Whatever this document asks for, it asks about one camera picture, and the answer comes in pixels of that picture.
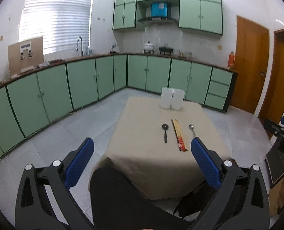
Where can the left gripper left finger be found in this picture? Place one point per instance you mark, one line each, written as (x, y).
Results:
(33, 208)

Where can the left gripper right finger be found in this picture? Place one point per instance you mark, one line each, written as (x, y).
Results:
(240, 200)

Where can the silver metal spoon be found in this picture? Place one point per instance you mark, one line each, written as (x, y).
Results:
(191, 127)

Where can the red-ended wooden chopstick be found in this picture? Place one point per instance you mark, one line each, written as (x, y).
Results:
(181, 136)
(177, 136)

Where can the black spoon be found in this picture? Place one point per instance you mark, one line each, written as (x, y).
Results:
(165, 128)

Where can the green lower kitchen cabinets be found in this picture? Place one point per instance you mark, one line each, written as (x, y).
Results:
(31, 102)

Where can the green kitchen cabinets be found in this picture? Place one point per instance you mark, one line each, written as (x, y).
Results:
(192, 15)
(31, 102)

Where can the green upper kitchen cabinets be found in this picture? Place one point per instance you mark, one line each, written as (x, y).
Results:
(192, 15)

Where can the kitchen faucet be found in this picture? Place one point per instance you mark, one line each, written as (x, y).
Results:
(79, 46)

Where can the black flat box on floor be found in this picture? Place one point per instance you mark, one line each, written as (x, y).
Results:
(275, 162)

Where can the brown wooden door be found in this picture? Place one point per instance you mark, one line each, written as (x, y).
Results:
(251, 62)
(273, 105)

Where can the beige tablecloth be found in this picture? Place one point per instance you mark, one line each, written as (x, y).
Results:
(137, 149)

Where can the white twin utensil holder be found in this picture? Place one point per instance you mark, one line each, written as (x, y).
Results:
(172, 98)

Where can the black wok with lid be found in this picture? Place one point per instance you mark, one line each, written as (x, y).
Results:
(166, 50)

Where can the cardboard box with picture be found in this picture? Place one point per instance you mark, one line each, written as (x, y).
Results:
(24, 55)

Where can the range hood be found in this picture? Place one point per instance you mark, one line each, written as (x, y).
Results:
(158, 20)

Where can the white window blind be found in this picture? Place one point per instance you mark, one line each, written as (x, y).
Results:
(61, 23)

